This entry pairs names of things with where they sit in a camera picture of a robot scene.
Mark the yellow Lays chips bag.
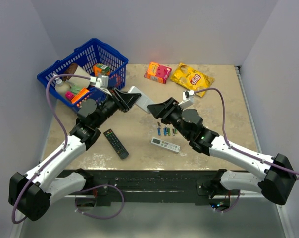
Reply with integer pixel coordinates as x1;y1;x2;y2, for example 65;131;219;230
171;63;214;91

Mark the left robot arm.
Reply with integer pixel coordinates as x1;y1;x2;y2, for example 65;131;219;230
8;87;142;224

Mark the white bottle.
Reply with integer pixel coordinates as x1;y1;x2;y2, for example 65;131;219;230
54;77;71;99

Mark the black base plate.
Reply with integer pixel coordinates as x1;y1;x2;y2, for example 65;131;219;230
77;169;238;206

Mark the blue battery middle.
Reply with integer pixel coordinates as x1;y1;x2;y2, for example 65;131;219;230
163;127;168;136

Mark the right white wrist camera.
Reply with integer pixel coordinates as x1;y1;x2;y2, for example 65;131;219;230
178;90;195;109

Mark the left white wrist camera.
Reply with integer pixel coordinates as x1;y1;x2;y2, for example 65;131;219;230
90;74;112;96

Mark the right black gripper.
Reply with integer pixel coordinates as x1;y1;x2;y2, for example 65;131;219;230
148;97;191;140

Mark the long white remote control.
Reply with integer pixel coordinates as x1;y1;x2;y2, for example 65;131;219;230
151;137;180;153

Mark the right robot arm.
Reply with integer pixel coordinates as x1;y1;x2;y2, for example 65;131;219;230
147;98;297;205

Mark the light green packet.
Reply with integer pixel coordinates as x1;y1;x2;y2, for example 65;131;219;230
70;85;83;95

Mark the purple cable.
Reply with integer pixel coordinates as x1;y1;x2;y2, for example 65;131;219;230
11;73;92;225
194;87;299;179

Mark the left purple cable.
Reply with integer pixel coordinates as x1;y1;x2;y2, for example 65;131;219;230
11;73;92;225

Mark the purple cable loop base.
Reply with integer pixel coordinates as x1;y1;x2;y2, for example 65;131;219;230
74;185;125;220

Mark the black TV remote control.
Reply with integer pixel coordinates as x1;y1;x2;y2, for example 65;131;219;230
103;129;129;160

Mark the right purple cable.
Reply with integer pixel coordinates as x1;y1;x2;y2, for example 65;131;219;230
194;87;299;179

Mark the cream cylindrical container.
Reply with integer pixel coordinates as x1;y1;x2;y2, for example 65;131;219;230
62;63;90;87

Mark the orange green juice carton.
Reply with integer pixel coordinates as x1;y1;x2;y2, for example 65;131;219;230
93;63;110;77

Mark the orange pink snack box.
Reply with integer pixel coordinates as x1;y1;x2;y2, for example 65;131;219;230
144;62;172;84

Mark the pink small box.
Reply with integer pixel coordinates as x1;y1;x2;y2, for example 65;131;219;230
65;91;75;101

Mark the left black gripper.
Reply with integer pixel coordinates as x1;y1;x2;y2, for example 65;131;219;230
94;86;141;128

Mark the orange box in basket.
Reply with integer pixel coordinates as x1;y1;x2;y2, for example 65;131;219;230
71;88;90;104

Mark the blue plastic shopping basket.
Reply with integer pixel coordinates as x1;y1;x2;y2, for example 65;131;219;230
36;37;129;114

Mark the small white remote control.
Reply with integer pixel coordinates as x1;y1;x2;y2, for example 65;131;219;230
128;86;155;114

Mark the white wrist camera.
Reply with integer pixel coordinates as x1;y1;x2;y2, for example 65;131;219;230
90;74;112;96
178;90;195;109

